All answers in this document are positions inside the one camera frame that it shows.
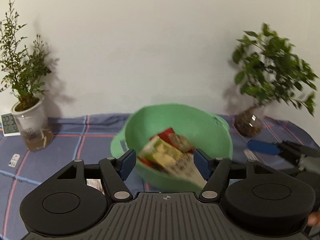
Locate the broad-leaf plant in glass vase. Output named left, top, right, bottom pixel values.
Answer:
left=232, top=23, right=319, bottom=137

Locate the person right hand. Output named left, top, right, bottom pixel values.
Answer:
left=308, top=211, right=320, bottom=226

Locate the red white snack bag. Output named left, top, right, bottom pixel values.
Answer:
left=86, top=179, right=105, bottom=194

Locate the white plant tag right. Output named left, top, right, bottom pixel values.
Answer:
left=244, top=149, right=258, bottom=161

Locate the white plant tag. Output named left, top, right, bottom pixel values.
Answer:
left=8, top=154, right=20, bottom=167
left=244, top=149, right=258, bottom=161

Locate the white digital clock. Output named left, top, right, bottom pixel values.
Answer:
left=1, top=113, right=20, bottom=137

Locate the small-leaf plant in white pot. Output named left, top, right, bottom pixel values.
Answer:
left=1, top=0, right=53, bottom=151

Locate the cream gold milk tea pouch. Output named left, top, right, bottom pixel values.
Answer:
left=138, top=135, right=206, bottom=188

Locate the red square snack packet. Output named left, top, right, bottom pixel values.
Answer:
left=157, top=127, right=195, bottom=154

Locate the white plant tag left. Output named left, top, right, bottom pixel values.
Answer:
left=8, top=154, right=20, bottom=167

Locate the green plastic bowl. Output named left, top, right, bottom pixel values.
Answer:
left=111, top=104, right=233, bottom=193

